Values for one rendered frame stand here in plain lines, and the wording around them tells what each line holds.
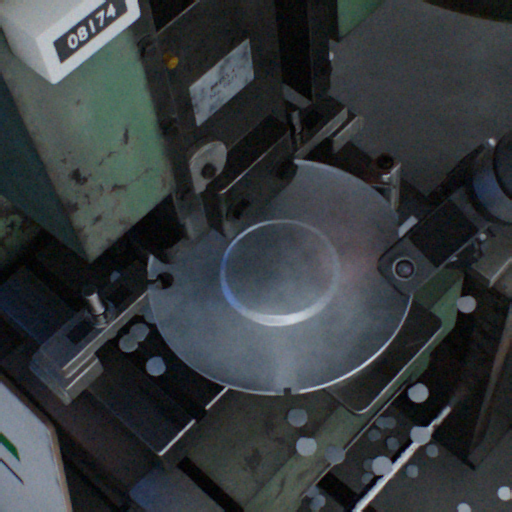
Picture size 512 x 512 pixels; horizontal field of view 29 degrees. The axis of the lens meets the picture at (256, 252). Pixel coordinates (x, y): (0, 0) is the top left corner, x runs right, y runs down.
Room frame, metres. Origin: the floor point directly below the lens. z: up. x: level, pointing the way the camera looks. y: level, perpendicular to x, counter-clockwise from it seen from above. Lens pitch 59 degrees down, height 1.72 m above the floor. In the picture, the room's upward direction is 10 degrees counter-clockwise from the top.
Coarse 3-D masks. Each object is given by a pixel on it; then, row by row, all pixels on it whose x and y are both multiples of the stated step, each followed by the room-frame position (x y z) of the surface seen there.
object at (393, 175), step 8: (384, 152) 0.66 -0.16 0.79; (376, 160) 0.65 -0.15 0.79; (384, 160) 0.64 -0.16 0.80; (392, 160) 0.65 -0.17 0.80; (376, 168) 0.64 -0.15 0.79; (384, 168) 0.64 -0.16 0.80; (392, 168) 0.64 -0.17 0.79; (384, 176) 0.63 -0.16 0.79; (392, 176) 0.63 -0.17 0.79; (384, 192) 0.63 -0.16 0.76; (392, 192) 0.63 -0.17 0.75; (392, 200) 0.63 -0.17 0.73
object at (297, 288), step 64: (320, 192) 0.63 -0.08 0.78; (192, 256) 0.57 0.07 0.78; (256, 256) 0.56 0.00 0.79; (320, 256) 0.54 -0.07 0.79; (192, 320) 0.50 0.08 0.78; (256, 320) 0.48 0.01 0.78; (320, 320) 0.47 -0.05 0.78; (384, 320) 0.46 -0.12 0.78; (256, 384) 0.41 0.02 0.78; (320, 384) 0.40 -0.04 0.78
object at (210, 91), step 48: (192, 0) 0.57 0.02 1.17; (240, 0) 0.59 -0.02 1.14; (192, 48) 0.56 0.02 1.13; (240, 48) 0.58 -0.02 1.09; (192, 96) 0.55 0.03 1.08; (240, 96) 0.58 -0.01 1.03; (192, 144) 0.54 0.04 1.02; (240, 144) 0.57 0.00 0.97; (288, 144) 0.57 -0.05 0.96; (240, 192) 0.53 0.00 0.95
